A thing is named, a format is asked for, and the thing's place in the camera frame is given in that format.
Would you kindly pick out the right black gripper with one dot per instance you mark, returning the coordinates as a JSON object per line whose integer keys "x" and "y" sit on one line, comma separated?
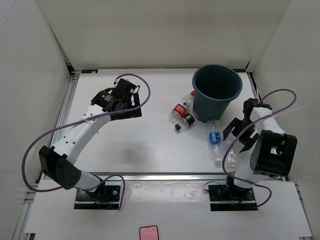
{"x": 235, "y": 123}

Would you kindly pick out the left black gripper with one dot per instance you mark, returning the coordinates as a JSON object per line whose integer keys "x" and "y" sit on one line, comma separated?
{"x": 136, "y": 113}

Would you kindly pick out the clear unlabelled plastic bottle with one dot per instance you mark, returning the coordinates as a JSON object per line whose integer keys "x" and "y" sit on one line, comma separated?
{"x": 232, "y": 162}

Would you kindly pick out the blue label plastic bottle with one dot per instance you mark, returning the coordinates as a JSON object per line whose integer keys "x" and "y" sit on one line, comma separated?
{"x": 214, "y": 137}

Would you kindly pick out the red label plastic bottle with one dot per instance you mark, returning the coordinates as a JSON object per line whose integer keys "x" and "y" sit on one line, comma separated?
{"x": 182, "y": 107}

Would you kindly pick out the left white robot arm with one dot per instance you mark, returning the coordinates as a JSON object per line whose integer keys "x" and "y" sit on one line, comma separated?
{"x": 58, "y": 161}

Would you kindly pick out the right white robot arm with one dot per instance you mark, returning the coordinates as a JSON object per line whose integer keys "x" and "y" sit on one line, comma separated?
{"x": 273, "y": 149}

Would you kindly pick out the dark green plastic bin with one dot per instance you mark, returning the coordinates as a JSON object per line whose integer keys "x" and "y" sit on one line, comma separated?
{"x": 215, "y": 86}

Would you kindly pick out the black label plastic bottle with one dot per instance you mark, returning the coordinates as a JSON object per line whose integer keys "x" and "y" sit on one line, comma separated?
{"x": 186, "y": 121}

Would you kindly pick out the pink smartphone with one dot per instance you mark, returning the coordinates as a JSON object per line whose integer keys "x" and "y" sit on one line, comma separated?
{"x": 149, "y": 233}

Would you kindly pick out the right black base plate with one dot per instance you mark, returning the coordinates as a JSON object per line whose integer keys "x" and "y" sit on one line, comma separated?
{"x": 227, "y": 198}

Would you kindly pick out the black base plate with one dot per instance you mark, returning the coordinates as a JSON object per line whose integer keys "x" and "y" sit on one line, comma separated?
{"x": 109, "y": 201}
{"x": 227, "y": 198}

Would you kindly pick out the aluminium table edge rail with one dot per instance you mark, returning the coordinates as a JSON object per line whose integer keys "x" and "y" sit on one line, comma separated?
{"x": 161, "y": 176}

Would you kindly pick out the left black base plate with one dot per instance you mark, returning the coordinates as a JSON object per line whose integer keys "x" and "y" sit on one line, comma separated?
{"x": 109, "y": 201}

